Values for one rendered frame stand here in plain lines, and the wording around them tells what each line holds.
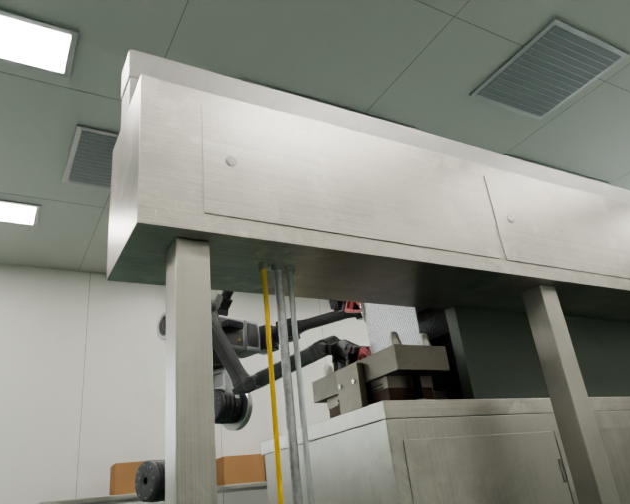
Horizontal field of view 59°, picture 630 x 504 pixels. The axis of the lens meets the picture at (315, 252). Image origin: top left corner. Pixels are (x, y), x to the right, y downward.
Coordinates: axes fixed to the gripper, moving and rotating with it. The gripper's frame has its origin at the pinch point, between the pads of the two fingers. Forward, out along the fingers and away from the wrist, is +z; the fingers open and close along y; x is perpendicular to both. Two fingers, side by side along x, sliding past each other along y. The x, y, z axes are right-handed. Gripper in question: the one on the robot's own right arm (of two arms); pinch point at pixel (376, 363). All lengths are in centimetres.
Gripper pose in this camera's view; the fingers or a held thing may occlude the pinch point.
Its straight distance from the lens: 172.1
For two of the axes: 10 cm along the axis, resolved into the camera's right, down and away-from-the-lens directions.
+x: 1.5, -9.9, -0.3
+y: -8.7, -1.2, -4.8
